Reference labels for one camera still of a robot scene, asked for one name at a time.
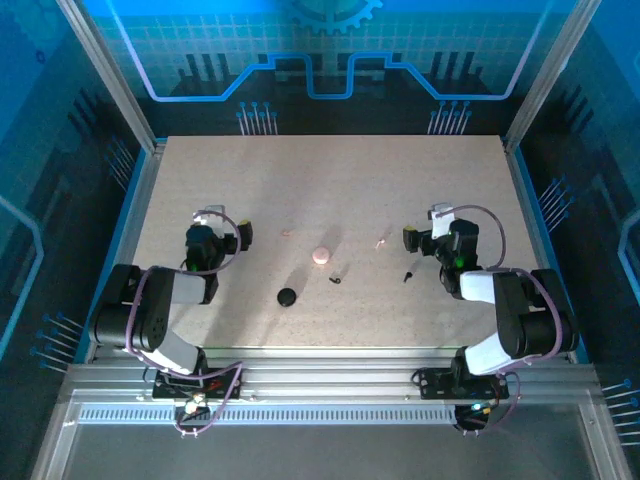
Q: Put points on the black earbud charging case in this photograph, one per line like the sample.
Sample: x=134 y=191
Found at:
x=286 y=297

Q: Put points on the pink earbud charging case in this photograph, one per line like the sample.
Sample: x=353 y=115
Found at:
x=321 y=255

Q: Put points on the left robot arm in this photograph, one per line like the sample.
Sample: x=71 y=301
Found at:
x=187 y=290

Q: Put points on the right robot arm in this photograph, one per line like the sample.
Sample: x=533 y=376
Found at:
x=477 y=285

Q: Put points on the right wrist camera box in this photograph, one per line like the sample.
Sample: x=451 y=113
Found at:
x=442 y=225

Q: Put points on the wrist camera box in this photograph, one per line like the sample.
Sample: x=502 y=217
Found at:
x=215 y=210
x=442 y=225

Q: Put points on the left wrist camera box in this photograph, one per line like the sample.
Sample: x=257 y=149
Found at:
x=215 y=210

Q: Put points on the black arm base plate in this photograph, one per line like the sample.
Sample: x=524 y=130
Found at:
x=227 y=387
x=435 y=385

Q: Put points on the aluminium frame rail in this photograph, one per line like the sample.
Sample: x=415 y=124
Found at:
x=325 y=372

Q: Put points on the aluminium frame post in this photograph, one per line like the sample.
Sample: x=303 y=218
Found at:
x=114 y=75
x=548 y=75

